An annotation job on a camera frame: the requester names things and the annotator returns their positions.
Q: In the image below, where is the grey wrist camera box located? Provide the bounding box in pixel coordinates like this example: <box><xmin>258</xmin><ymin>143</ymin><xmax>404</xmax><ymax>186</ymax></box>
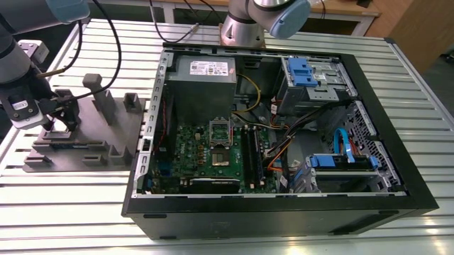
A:
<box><xmin>16</xmin><ymin>39</ymin><xmax>49</xmax><ymax>66</ymax></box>

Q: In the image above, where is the black cable bundle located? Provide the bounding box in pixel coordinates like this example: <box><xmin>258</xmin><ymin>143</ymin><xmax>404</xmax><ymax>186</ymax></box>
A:
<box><xmin>264</xmin><ymin>100</ymin><xmax>358</xmax><ymax>157</ymax></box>

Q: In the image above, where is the metal socket cover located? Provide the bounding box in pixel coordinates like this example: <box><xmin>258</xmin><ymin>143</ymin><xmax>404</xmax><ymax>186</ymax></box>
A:
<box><xmin>208</xmin><ymin>116</ymin><xmax>233</xmax><ymax>147</ymax></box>

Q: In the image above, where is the black PC case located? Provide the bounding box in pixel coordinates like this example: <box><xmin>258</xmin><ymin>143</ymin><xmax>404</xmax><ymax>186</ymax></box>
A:
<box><xmin>120</xmin><ymin>41</ymin><xmax>439</xmax><ymax>241</ymax></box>

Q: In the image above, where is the blue SATA wire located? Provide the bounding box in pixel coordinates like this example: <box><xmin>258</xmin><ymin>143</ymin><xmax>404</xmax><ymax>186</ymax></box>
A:
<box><xmin>332</xmin><ymin>127</ymin><xmax>355</xmax><ymax>164</ymax></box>

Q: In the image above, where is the CPU socket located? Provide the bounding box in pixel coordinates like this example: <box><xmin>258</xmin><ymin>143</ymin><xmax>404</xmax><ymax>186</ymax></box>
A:
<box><xmin>211</xmin><ymin>147</ymin><xmax>232</xmax><ymax>167</ymax></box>

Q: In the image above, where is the orange wire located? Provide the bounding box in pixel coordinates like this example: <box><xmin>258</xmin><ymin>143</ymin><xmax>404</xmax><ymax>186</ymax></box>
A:
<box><xmin>264</xmin><ymin>137</ymin><xmax>298</xmax><ymax>173</ymax></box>

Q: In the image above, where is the black graphics card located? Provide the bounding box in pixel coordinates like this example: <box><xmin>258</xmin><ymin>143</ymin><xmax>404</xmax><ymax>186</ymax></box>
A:
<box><xmin>179</xmin><ymin>176</ymin><xmax>243</xmax><ymax>194</ymax></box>

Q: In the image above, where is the cable with brass plug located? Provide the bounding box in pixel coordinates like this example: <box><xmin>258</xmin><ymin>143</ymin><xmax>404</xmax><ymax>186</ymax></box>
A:
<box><xmin>36</xmin><ymin>21</ymin><xmax>83</xmax><ymax>79</ymax></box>

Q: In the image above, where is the green motherboard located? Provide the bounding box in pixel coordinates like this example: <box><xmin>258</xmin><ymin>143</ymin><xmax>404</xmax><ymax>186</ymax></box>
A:
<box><xmin>148</xmin><ymin>116</ymin><xmax>280</xmax><ymax>194</ymax></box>

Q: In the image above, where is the yellow wire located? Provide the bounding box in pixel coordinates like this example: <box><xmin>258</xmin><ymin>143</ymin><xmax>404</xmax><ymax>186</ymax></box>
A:
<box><xmin>233</xmin><ymin>73</ymin><xmax>263</xmax><ymax>114</ymax></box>

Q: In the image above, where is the grey parts rack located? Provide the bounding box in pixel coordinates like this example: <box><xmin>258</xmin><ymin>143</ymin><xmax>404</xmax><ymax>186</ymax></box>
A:
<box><xmin>21</xmin><ymin>73</ymin><xmax>148</xmax><ymax>173</ymax></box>

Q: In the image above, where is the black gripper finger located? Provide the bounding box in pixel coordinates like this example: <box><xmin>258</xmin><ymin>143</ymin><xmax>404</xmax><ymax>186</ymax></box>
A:
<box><xmin>39</xmin><ymin>98</ymin><xmax>57</xmax><ymax>131</ymax></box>
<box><xmin>56</xmin><ymin>99</ymin><xmax>77</xmax><ymax>132</ymax></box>

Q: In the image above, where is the low grey disk bay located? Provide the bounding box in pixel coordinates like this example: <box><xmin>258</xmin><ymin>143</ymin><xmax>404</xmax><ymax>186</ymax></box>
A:
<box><xmin>288</xmin><ymin>154</ymin><xmax>407</xmax><ymax>196</ymax></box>

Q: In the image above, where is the wooden cabinet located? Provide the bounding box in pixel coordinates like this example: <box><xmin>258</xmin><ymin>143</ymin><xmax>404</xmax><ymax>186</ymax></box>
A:
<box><xmin>364</xmin><ymin>0</ymin><xmax>454</xmax><ymax>73</ymax></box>

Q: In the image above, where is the black RAM slot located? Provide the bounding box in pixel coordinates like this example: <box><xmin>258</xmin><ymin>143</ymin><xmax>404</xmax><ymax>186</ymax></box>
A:
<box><xmin>249</xmin><ymin>126</ymin><xmax>267</xmax><ymax>186</ymax></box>
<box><xmin>240</xmin><ymin>126</ymin><xmax>254</xmax><ymax>188</ymax></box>

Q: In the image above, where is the white and black wire bundle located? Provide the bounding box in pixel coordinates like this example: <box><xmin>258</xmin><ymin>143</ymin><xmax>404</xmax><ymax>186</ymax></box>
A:
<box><xmin>232</xmin><ymin>111</ymin><xmax>288</xmax><ymax>131</ymax></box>

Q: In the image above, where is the cable with silver plug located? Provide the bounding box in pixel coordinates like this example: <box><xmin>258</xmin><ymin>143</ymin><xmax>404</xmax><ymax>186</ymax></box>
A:
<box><xmin>147</xmin><ymin>0</ymin><xmax>229</xmax><ymax>45</ymax></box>

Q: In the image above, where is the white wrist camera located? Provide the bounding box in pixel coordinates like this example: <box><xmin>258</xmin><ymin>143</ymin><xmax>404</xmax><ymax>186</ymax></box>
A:
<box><xmin>0</xmin><ymin>89</ymin><xmax>51</xmax><ymax>131</ymax></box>

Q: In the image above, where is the black camera cable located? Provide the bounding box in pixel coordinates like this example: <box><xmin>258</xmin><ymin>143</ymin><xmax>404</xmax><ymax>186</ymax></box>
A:
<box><xmin>52</xmin><ymin>0</ymin><xmax>123</xmax><ymax>103</ymax></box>

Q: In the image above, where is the tall grey drive cage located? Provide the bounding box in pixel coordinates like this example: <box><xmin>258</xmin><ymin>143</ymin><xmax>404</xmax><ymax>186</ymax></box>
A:
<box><xmin>275</xmin><ymin>56</ymin><xmax>358</xmax><ymax>115</ymax></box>

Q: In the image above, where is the green RAM stick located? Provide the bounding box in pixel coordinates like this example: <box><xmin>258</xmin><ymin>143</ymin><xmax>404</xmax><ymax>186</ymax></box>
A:
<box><xmin>49</xmin><ymin>143</ymin><xmax>89</xmax><ymax>149</ymax></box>

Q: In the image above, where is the blue plastic drive bracket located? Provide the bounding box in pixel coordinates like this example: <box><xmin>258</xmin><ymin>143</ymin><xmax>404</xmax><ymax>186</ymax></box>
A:
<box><xmin>287</xmin><ymin>57</ymin><xmax>319</xmax><ymax>88</ymax></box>

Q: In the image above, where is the grey power supply unit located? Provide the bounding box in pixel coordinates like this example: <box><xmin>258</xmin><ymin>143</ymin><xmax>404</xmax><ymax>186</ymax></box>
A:
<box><xmin>165</xmin><ymin>55</ymin><xmax>237</xmax><ymax>125</ymax></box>

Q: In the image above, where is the hard disk in blue carrier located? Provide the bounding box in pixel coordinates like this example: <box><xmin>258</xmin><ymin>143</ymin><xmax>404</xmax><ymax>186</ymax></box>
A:
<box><xmin>306</xmin><ymin>155</ymin><xmax>379</xmax><ymax>172</ymax></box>

